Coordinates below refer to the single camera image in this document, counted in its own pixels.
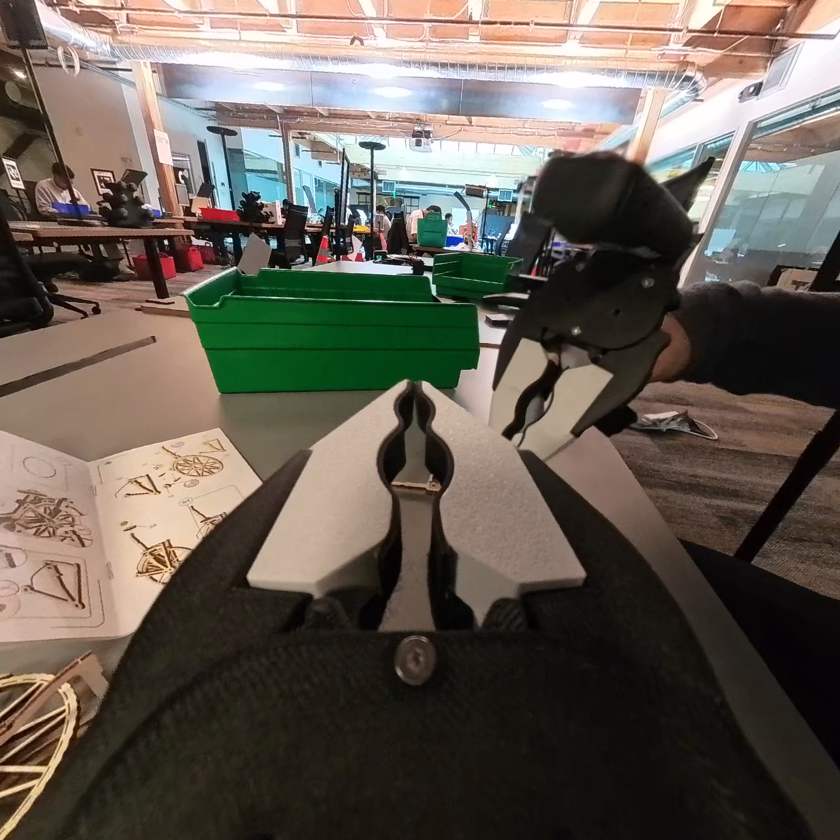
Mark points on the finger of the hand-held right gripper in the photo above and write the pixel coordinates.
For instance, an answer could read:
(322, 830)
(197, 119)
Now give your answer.
(506, 394)
(565, 407)

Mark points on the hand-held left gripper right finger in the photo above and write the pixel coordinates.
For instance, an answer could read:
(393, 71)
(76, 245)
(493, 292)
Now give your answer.
(505, 512)

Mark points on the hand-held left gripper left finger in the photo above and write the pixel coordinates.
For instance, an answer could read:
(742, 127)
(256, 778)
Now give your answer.
(341, 499)

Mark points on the small wooden part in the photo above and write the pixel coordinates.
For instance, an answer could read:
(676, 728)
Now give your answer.
(417, 486)

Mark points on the person's right forearm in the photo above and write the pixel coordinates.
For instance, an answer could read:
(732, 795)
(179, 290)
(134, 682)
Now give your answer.
(761, 341)

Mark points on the model instruction booklet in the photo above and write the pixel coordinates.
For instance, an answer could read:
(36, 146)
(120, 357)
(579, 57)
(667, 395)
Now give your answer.
(79, 525)

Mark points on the wooden spoked model wheel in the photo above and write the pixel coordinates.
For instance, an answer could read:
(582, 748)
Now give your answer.
(33, 741)

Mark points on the person's right hand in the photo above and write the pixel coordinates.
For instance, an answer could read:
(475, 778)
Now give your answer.
(669, 348)

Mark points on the crumpled paper wrapper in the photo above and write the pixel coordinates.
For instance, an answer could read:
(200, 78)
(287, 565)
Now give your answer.
(676, 423)

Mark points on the low green plastic bin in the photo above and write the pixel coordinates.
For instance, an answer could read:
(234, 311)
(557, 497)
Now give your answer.
(472, 275)

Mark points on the large green plastic bin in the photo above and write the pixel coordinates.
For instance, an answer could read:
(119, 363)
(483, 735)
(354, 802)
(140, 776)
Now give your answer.
(328, 334)

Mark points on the small green plastic bin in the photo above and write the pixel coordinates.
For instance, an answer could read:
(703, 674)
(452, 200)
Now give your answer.
(433, 229)

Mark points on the ceiling projector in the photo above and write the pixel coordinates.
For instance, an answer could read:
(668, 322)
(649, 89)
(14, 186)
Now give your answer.
(421, 140)

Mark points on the orange traffic cone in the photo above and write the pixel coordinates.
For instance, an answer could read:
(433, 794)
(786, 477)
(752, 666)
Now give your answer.
(323, 250)

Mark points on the black tripod leg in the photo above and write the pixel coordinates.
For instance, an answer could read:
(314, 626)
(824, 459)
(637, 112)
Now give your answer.
(787, 485)

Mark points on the white card sheet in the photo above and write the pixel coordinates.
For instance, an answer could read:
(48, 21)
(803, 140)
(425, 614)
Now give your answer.
(254, 254)

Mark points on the black mesh office chair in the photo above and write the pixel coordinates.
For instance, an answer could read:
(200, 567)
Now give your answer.
(292, 229)

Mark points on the red storage box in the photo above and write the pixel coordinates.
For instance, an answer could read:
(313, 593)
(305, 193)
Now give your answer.
(154, 267)
(189, 259)

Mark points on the person's dark trouser leg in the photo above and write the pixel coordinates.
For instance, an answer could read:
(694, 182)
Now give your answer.
(774, 630)

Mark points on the wooden desk with black legs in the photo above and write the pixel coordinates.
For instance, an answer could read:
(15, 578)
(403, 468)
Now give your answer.
(98, 233)

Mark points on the black knobbed rack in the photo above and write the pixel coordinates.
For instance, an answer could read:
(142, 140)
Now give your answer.
(124, 203)

